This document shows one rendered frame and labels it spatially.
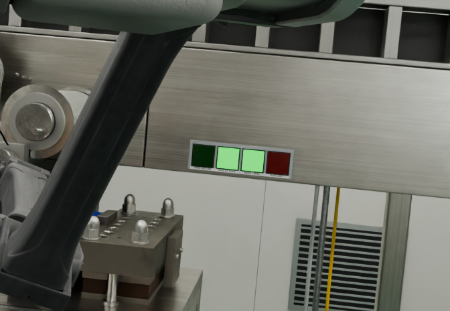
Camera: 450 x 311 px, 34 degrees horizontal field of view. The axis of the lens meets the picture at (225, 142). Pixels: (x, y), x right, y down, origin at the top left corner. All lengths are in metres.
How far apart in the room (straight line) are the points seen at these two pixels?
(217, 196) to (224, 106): 2.40
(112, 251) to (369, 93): 0.71
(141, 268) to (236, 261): 2.76
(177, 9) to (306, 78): 1.39
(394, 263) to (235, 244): 2.28
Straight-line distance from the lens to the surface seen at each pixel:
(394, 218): 1.94
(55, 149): 1.48
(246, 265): 4.18
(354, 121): 1.74
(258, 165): 1.74
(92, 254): 1.46
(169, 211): 1.76
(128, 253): 1.44
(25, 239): 0.70
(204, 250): 4.18
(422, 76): 1.76
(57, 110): 1.47
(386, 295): 1.98
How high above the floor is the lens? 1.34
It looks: 4 degrees down
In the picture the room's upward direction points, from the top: 5 degrees clockwise
